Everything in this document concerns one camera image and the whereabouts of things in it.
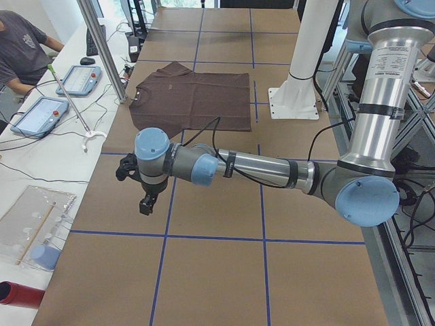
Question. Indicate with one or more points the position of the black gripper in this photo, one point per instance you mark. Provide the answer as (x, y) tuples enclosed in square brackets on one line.
[(151, 188)]

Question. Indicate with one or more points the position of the brown t-shirt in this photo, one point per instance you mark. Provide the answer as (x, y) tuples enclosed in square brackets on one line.
[(174, 98)]

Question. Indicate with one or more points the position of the metal rod with white hook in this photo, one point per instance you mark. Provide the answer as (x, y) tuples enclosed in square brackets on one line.
[(89, 134)]

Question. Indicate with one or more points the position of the clear plastic tray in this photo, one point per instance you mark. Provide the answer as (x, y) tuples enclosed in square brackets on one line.
[(40, 216)]

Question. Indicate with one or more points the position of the blue plastic cup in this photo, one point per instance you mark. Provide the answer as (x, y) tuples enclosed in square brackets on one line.
[(45, 256)]

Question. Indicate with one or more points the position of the teach pendant near person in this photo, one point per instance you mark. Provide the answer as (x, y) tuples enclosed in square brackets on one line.
[(80, 80)]

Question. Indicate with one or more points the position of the black computer mouse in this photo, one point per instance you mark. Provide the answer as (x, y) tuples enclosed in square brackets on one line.
[(87, 61)]

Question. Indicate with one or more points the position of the black power adapter box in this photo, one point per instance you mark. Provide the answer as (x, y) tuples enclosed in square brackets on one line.
[(133, 48)]

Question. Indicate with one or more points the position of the black keyboard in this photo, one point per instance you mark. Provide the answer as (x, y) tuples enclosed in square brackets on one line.
[(91, 48)]

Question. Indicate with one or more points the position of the red cylinder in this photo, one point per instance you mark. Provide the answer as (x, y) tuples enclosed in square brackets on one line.
[(15, 294)]

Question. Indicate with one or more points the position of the seated person in grey shirt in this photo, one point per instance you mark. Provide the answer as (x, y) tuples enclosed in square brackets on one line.
[(23, 60)]

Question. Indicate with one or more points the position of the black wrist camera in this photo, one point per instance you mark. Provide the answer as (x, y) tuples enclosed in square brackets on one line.
[(128, 168)]

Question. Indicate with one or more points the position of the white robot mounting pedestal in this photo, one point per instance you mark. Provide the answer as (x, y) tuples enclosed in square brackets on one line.
[(295, 99)]

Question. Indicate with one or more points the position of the aluminium frame post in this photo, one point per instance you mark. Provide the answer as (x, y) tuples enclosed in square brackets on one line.
[(90, 17)]

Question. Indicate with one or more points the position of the aluminium table frame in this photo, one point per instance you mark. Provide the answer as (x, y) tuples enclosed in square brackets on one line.
[(360, 185)]

